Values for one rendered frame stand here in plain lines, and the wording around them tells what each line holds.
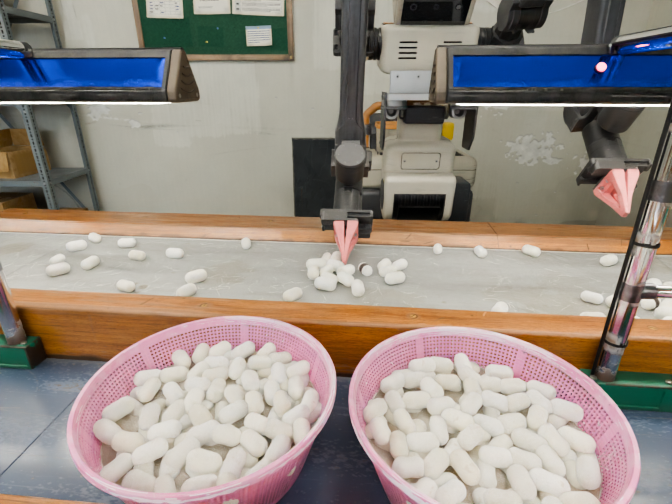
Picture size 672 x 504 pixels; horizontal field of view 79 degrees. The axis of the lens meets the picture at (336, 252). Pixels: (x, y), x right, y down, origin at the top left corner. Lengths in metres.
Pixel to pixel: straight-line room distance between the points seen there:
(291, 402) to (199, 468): 0.12
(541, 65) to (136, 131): 2.66
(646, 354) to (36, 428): 0.77
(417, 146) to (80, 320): 1.01
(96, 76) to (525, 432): 0.70
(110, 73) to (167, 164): 2.30
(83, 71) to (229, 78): 2.10
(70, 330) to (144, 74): 0.39
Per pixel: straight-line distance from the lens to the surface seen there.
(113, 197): 3.20
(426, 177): 1.31
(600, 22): 0.97
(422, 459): 0.43
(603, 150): 0.91
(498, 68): 0.61
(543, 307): 0.72
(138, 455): 0.46
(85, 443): 0.48
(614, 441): 0.50
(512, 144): 2.93
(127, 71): 0.69
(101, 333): 0.70
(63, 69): 0.74
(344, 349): 0.58
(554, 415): 0.53
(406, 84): 1.27
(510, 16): 1.26
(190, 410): 0.49
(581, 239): 1.00
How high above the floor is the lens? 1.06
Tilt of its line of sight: 22 degrees down
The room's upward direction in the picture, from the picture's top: straight up
